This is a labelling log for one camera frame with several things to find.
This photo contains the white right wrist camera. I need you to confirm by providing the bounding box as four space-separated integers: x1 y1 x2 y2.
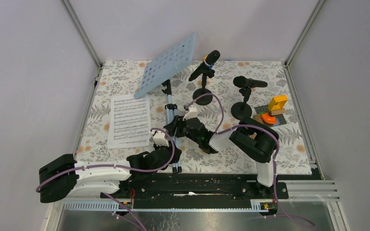
183 105 198 121

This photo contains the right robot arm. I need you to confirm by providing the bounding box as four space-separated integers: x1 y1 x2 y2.
164 115 279 198

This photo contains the black microphone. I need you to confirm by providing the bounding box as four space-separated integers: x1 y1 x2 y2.
233 76 268 89
188 50 221 82

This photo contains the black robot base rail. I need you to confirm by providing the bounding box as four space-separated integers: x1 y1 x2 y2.
111 173 274 209

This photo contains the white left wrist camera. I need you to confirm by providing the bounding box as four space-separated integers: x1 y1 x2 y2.
151 130 169 147

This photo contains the gray toy baseplate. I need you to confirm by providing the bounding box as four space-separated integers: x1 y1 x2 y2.
253 105 287 127

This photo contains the tan toy brick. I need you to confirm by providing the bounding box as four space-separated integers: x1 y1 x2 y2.
252 114 264 124

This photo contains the sheet music page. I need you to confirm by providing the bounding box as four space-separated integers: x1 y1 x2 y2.
106 94 151 149

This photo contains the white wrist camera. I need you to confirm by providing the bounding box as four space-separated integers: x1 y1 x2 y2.
151 130 169 147
183 105 198 121

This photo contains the light blue music stand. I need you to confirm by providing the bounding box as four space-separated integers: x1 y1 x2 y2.
133 32 197 174

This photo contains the floral patterned tablecloth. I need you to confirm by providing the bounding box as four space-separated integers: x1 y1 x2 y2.
76 61 311 175

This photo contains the yellow toy block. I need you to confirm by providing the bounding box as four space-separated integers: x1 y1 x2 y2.
267 95 288 111

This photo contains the orange curved toy block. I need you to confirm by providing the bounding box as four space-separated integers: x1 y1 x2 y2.
260 112 279 125

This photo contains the black microphone stand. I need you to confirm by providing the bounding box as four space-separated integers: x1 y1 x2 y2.
231 87 252 120
189 69 214 106

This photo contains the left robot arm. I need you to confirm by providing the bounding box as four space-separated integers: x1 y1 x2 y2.
36 145 182 203

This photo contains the tan brick under yellow block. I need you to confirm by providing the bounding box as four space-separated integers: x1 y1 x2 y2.
269 108 286 116

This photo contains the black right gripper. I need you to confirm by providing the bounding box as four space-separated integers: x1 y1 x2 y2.
164 115 201 144

